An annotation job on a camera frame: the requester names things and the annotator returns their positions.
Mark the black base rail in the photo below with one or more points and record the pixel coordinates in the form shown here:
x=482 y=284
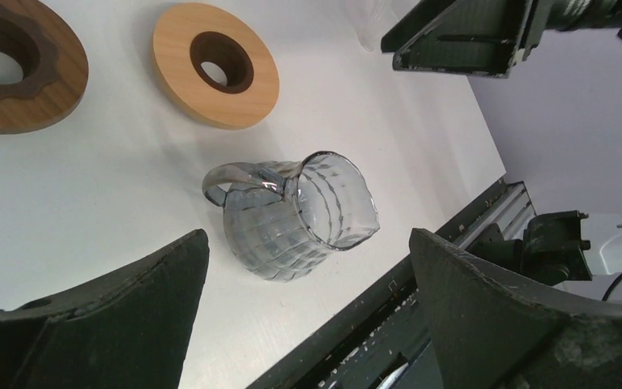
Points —
x=383 y=330

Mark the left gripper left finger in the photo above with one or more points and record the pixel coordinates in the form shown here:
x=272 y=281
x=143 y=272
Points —
x=129 y=328

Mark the grey glass carafe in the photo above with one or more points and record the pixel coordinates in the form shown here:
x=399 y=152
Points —
x=282 y=219

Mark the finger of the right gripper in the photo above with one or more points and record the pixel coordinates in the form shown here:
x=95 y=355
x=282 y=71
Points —
x=475 y=38

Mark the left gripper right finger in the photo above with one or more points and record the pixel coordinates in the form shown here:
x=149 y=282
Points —
x=492 y=328

